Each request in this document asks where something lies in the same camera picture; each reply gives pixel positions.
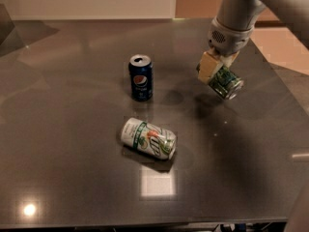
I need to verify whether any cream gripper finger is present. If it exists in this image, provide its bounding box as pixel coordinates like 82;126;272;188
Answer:
197;48;223;84
221;52;239;68

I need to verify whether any green soda can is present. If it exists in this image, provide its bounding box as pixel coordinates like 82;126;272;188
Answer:
209;66;244;100

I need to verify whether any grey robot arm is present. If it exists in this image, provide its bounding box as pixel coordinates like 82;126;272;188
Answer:
198;0;309;83

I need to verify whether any blue Pepsi can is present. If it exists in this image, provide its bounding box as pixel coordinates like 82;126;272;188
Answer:
128;54;153;102

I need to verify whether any white 7up can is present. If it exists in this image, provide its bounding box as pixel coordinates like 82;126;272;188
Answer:
121;118;177;160

